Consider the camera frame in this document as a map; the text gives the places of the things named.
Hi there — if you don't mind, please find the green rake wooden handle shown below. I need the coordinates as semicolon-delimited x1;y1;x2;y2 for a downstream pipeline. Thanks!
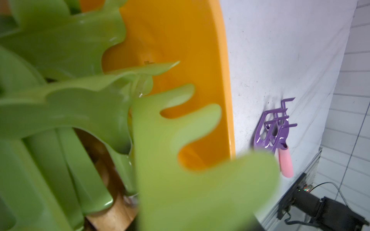
1;48;84;231

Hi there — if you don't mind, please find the green spade fork wooden handle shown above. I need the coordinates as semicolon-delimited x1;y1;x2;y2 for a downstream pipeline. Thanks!
56;128;114;215

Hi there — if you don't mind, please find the yellow plastic storage box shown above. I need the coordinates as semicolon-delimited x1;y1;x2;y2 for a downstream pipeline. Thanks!
79;0;236;171

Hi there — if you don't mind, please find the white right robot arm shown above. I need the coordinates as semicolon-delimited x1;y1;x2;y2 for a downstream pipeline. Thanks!
285;190;370;231

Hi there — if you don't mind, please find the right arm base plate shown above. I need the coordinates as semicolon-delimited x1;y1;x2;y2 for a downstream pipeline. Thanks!
277;173;307;220

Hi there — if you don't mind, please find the purple rake pink handle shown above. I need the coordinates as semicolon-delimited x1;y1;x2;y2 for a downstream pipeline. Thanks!
276;97;298;178
253;108;289;154

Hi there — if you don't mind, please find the green fork tool wooden handle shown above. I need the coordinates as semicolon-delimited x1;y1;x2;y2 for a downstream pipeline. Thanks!
1;1;126;80

